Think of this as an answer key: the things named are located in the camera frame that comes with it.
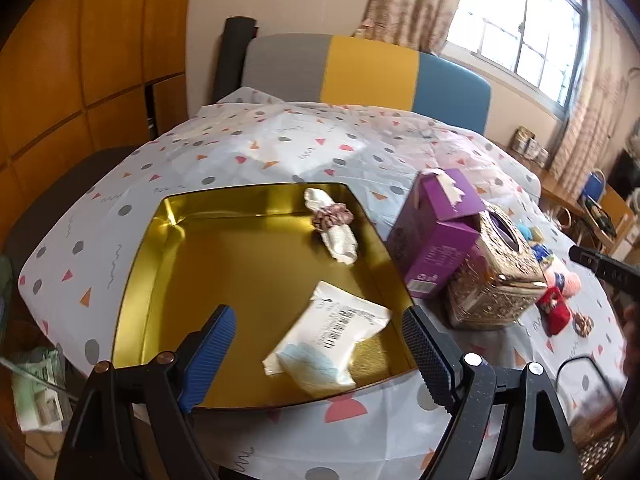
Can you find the wooden side table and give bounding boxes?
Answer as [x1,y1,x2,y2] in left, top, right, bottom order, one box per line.
[540,175,640,256]

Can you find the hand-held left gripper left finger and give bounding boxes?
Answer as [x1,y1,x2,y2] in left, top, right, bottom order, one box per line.
[55,304,238,480]

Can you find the green paper packets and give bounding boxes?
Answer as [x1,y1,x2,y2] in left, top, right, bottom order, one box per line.
[12,347,76,433]

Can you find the gold ornate tissue box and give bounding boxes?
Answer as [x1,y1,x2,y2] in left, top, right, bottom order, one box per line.
[446,205,548,331]

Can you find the beige patterned curtain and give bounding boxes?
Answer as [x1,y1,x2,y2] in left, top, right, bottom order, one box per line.
[352,0,471,56]
[547,0,640,196]

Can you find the grey yellow blue chair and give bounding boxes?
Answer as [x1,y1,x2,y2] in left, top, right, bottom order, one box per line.
[240,34,493,136]

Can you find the blue metal chair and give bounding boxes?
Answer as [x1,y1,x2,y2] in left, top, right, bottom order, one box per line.
[582,170,608,211]

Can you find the white cloth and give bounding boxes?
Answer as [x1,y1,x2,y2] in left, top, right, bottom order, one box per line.
[304,187,360,266]

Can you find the brown scrunchie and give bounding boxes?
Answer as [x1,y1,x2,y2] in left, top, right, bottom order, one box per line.
[311,202,354,233]

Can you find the window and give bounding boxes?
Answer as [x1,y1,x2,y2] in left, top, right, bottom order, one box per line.
[445,0,588,116]

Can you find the purple cardboard box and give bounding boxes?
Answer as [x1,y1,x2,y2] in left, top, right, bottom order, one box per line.
[387,167,488,298]

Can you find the dark upholstered chair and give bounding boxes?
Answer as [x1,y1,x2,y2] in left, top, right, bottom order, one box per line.
[5,147,143,261]

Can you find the black rolled mat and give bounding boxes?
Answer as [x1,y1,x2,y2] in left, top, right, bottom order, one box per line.
[212,17,258,103]

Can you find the gold metal tin tray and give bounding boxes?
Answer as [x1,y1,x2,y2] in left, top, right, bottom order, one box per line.
[111,181,418,408]

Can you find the wooden wardrobe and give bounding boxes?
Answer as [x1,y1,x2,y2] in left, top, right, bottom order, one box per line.
[0,0,193,201]

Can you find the white patterned tablecloth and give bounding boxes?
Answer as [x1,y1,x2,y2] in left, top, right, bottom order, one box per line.
[17,87,631,480]

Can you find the white wet wipes packet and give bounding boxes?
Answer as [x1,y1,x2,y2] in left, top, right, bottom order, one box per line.
[262,281,392,401]

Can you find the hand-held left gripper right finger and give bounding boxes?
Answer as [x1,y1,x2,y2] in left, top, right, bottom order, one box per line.
[401,305,585,480]

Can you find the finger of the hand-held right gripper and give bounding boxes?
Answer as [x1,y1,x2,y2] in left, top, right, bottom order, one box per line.
[569,244,640,295]

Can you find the woven wicker basket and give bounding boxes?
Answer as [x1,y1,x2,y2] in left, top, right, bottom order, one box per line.
[570,390,632,480]

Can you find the glass side table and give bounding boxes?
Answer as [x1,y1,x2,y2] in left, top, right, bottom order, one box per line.
[0,255,68,401]

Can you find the red and pink plush toy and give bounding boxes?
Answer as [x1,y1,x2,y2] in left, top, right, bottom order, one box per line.
[535,260,582,337]

